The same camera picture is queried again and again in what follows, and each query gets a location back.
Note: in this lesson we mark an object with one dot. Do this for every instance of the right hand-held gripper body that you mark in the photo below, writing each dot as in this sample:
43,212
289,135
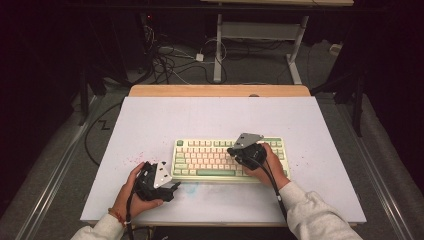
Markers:
251,155

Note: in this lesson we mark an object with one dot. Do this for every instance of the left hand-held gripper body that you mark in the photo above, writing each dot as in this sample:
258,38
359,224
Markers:
150,190

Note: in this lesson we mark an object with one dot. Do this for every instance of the green and pink keyboard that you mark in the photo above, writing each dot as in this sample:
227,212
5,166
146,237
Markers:
206,160

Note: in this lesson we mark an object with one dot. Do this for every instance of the person's left hand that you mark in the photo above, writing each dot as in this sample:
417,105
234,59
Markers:
128,203

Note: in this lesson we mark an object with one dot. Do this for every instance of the person's right hand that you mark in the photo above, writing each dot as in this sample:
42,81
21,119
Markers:
273,173

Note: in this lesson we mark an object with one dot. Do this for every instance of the white board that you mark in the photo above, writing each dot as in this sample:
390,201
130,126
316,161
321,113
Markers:
216,116

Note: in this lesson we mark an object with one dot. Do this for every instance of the wooden table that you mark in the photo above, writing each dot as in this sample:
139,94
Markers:
216,90

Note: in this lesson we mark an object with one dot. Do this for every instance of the white power adapter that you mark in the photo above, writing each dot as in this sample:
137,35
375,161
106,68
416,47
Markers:
199,57

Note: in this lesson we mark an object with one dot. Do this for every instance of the black stand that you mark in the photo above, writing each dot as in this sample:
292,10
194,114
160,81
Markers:
84,100
358,106

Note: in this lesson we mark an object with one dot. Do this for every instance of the metal floor rail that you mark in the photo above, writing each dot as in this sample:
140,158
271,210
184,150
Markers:
50,186
376,173

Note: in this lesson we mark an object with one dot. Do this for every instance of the white desk frame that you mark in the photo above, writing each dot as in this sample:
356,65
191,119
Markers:
217,50

